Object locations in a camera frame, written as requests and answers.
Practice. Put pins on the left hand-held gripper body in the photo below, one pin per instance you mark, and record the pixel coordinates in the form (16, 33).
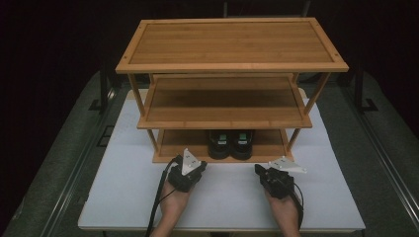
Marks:
(183, 181)

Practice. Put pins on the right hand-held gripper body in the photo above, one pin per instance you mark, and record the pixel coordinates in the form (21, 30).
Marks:
(278, 184)

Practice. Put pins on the black green sandal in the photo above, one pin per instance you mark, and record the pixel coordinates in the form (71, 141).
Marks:
(243, 150)
(219, 149)

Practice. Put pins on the three-tier wooden shoe rack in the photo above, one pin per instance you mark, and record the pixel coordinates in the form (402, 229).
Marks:
(230, 42)

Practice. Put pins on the person's left hand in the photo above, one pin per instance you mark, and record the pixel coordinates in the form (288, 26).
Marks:
(174, 202)

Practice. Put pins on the person's right hand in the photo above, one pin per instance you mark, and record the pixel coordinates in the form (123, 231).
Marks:
(285, 209)

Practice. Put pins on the black metal stand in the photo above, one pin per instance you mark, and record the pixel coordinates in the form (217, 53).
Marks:
(103, 89)
(359, 89)

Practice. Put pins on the black flat bracket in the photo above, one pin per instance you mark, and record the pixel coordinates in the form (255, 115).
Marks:
(106, 135)

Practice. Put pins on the metal rail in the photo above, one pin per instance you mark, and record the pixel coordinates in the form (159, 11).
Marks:
(380, 151)
(79, 164)

